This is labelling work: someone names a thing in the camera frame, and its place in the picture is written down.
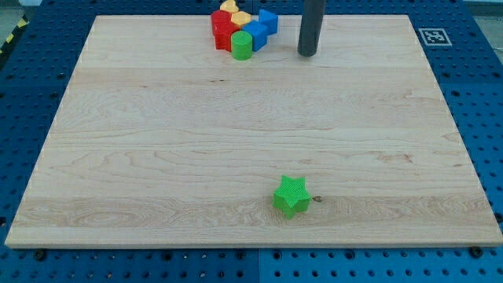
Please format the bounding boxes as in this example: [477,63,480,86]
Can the yellow heart block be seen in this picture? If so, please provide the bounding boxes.
[219,0,239,13]

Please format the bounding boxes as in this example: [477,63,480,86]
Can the green star block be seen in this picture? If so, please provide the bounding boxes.
[273,175,312,219]

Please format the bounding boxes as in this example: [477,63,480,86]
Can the wooden board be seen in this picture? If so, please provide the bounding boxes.
[6,15,502,249]

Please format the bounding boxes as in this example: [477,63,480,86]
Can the green cylinder block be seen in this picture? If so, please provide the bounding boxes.
[231,31,253,61]

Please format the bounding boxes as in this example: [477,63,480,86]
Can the blue cube block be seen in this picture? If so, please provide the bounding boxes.
[242,20,268,52]

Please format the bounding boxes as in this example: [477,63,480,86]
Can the red star block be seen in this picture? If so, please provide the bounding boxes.
[213,23,240,52]

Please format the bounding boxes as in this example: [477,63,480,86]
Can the blue triangular block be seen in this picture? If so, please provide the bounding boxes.
[259,9,279,35]

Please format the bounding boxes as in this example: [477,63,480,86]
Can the yellow hexagon block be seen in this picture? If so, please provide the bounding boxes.
[231,11,252,28]

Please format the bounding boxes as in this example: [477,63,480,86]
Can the red cylinder block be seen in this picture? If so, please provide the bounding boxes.
[211,9,232,35]

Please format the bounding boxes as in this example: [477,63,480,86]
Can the white fiducial marker tag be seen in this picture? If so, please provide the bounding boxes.
[418,28,452,46]

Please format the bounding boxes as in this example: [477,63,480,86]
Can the yellow black hazard tape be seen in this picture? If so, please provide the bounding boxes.
[1,14,30,55]

